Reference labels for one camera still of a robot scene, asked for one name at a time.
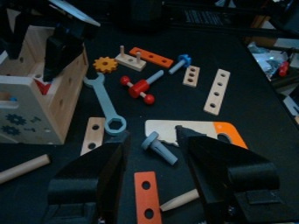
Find short wooden three-hole strip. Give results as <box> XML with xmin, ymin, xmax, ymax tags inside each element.
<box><xmin>182</xmin><ymin>65</ymin><xmax>202</xmax><ymax>88</ymax></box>

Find red toy T-handle screwdriver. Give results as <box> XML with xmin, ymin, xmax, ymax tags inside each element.
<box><xmin>119</xmin><ymin>69</ymin><xmax>164</xmax><ymax>105</ymax></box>

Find black vented box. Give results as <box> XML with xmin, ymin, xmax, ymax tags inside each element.
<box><xmin>182</xmin><ymin>9</ymin><xmax>227</xmax><ymax>27</ymax></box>

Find grey bolt with blue head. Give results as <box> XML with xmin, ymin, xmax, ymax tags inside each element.
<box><xmin>168</xmin><ymin>53</ymin><xmax>192</xmax><ymax>75</ymax></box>

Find orange toy gear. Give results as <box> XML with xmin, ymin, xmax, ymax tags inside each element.
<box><xmin>92</xmin><ymin>56</ymin><xmax>119</xmax><ymax>74</ymax></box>

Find wooden saw with orange handle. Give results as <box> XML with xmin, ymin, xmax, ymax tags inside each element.
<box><xmin>144</xmin><ymin>119</ymin><xmax>249</xmax><ymax>150</ymax></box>

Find red background object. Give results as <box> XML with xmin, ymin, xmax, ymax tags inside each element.
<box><xmin>278</xmin><ymin>60</ymin><xmax>291</xmax><ymax>78</ymax></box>

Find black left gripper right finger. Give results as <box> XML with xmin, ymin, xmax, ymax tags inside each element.
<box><xmin>174</xmin><ymin>125</ymin><xmax>299</xmax><ymax>224</ymax></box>

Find grey toy bolt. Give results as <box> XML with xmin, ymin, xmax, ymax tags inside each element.
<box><xmin>140</xmin><ymin>130</ymin><xmax>179</xmax><ymax>166</ymax></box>

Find wooden block with two pegs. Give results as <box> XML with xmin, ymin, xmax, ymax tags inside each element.
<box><xmin>115</xmin><ymin>45</ymin><xmax>148</xmax><ymax>73</ymax></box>

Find orange three-hole strip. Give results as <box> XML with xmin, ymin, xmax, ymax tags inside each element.
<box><xmin>128</xmin><ymin>46</ymin><xmax>175</xmax><ymax>69</ymax></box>

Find wooden two-hole strip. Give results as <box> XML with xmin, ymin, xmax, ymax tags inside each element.
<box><xmin>79</xmin><ymin>116</ymin><xmax>108</xmax><ymax>157</ymax></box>

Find long wooden four-hole strip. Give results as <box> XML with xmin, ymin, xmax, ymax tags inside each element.
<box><xmin>202</xmin><ymin>68</ymin><xmax>231</xmax><ymax>116</ymax></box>

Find wooden toy toolbox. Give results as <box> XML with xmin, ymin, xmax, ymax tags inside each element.
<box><xmin>0</xmin><ymin>24</ymin><xmax>90</xmax><ymax>145</ymax></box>

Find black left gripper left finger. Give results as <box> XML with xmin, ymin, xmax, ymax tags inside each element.
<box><xmin>42</xmin><ymin>130</ymin><xmax>132</xmax><ymax>224</ymax></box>

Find red toy piece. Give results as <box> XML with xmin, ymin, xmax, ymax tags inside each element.
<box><xmin>34</xmin><ymin>79</ymin><xmax>52</xmax><ymax>96</ymax></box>

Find clear plastic clutter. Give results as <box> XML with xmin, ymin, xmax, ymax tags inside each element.
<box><xmin>247</xmin><ymin>43</ymin><xmax>291</xmax><ymax>81</ymax></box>

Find thin wooden dowel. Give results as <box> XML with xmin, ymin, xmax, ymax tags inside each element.
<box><xmin>159</xmin><ymin>188</ymin><xmax>202</xmax><ymax>213</ymax></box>

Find orange two-hole strip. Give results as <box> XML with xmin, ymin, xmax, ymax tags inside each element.
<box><xmin>134</xmin><ymin>171</ymin><xmax>164</xmax><ymax>224</ymax></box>

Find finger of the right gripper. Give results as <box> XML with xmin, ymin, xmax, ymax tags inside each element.
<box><xmin>42</xmin><ymin>25</ymin><xmax>86</xmax><ymax>82</ymax></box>
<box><xmin>0</xmin><ymin>8</ymin><xmax>34</xmax><ymax>60</ymax></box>

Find grey-blue toy wrench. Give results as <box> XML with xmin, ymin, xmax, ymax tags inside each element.
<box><xmin>83</xmin><ymin>73</ymin><xmax>128</xmax><ymax>137</ymax></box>

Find thick wooden dowel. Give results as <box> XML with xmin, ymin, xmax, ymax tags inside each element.
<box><xmin>0</xmin><ymin>154</ymin><xmax>52</xmax><ymax>186</ymax></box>

